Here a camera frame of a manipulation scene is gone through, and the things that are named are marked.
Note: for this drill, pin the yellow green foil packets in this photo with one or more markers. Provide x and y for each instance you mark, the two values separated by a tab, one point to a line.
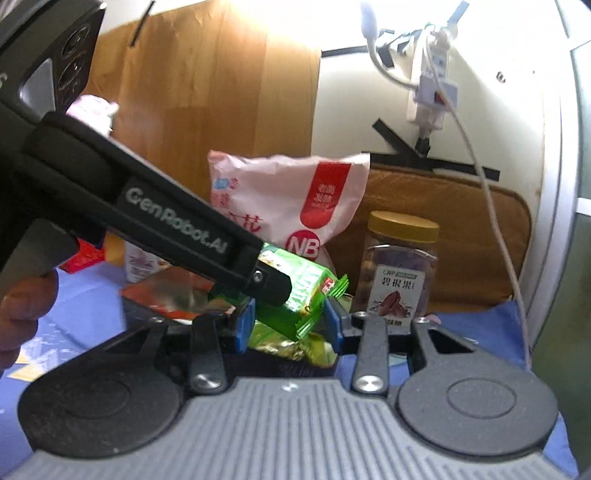
286	348

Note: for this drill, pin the dark tin box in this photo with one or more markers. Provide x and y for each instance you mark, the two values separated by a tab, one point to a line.
161	295

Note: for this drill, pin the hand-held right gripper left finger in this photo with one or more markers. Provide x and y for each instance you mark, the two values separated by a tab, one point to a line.
244	328

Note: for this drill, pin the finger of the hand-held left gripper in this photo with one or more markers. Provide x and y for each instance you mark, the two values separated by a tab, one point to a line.
270	286

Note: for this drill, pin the white and red snack bag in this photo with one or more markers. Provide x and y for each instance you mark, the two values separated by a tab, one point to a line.
277	194

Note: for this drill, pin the gold lid nut jar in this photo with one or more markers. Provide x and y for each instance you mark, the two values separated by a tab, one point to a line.
138	263
399	272

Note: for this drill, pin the red gift bag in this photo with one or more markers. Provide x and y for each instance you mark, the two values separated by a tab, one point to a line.
83	259

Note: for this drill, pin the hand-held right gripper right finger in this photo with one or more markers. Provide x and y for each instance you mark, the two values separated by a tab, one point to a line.
330	323

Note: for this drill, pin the wooden headboard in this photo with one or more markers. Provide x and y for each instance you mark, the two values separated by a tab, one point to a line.
207	92

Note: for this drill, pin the person's left hand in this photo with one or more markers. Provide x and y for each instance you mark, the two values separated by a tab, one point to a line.
21	318

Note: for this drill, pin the black tape strips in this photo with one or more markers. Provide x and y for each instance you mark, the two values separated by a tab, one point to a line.
415	152

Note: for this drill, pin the white power strip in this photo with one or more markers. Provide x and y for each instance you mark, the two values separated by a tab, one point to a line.
427	60

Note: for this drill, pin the blue printed blanket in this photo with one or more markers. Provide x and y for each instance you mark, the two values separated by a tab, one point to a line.
501	321

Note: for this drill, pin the brown padded cushion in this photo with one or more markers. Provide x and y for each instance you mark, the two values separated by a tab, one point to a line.
466	221

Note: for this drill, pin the green snack packet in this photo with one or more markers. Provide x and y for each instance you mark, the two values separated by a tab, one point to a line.
307	286

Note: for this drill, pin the pink and white plush toy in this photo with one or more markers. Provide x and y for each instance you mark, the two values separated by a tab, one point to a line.
94	113

